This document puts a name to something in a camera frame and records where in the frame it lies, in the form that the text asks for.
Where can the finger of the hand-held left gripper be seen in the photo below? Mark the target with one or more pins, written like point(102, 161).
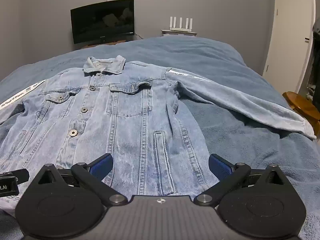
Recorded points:
point(17, 175)

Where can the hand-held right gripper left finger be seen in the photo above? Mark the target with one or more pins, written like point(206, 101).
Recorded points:
point(102, 166)

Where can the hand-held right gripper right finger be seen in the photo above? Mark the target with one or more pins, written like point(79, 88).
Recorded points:
point(220, 166)

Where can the light blue denim jacket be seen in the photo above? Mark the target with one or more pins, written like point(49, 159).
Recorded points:
point(125, 120)

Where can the dark hanging clothes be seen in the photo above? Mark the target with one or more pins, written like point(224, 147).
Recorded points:
point(315, 55)

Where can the round wooden stool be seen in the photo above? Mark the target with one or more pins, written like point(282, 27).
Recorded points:
point(302, 105)

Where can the blue fleece blanket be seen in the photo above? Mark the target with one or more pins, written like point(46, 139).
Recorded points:
point(225, 62)

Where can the wooden monitor stand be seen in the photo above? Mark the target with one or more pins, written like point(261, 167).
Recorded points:
point(110, 43)

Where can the white router shelf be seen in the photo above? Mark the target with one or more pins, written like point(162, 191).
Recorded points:
point(179, 32)

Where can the black flat screen monitor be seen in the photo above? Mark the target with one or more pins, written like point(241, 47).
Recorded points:
point(102, 21)

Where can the white router with antennas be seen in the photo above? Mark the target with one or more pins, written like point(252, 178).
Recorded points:
point(181, 25)

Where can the white door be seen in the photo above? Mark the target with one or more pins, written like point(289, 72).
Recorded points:
point(287, 30)

